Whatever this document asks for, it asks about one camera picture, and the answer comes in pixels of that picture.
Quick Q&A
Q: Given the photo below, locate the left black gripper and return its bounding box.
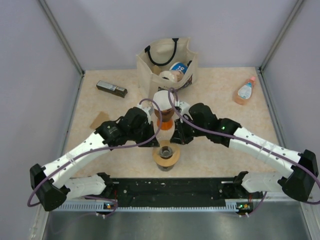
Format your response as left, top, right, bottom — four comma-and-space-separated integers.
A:
128, 121, 160, 148

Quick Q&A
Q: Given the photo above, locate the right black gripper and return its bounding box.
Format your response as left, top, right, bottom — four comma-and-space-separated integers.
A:
170, 116, 209, 146

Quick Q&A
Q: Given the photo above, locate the light wooden dripper ring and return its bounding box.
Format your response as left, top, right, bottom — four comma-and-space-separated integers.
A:
152, 144, 182, 166

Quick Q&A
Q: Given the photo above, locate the pink glass dripper cone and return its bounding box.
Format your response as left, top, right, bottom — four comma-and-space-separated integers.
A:
152, 90, 178, 112

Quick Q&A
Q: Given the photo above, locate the white paper coffee filter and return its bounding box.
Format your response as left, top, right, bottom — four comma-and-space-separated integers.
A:
153, 90, 175, 111

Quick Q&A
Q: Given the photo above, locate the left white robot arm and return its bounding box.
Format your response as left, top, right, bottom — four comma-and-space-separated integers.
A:
29, 105, 159, 212

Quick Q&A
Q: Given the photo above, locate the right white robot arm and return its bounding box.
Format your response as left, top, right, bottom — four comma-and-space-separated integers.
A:
170, 100, 320, 204

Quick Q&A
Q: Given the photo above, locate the brown paper coffee filter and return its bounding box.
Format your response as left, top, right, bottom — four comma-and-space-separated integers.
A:
89, 111, 110, 130

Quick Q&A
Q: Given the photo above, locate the orange glass carafe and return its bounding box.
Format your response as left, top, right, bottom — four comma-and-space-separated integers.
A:
156, 119, 174, 131

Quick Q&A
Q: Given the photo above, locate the grey glass carafe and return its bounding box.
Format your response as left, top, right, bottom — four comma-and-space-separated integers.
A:
156, 163, 176, 172

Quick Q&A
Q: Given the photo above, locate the black rectangular box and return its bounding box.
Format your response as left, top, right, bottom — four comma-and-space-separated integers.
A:
96, 80, 128, 98

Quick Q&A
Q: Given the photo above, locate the white tape roll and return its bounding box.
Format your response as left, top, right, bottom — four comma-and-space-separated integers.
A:
159, 70, 184, 83

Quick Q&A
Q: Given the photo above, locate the blue white cup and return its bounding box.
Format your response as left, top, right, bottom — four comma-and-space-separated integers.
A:
169, 61, 188, 75

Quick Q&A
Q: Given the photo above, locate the pink liquid bottle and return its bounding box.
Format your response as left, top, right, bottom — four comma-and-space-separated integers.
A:
233, 76, 256, 106

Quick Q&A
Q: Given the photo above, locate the cream canvas tote bag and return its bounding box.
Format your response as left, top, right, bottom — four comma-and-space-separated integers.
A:
136, 37, 198, 99

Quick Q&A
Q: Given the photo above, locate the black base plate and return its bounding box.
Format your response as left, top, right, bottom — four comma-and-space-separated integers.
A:
97, 177, 263, 208

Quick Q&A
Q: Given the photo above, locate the grey slotted cable duct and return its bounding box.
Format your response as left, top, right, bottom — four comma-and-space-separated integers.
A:
57, 199, 255, 213

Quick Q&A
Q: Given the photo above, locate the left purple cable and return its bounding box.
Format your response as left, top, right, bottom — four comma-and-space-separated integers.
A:
26, 97, 161, 218

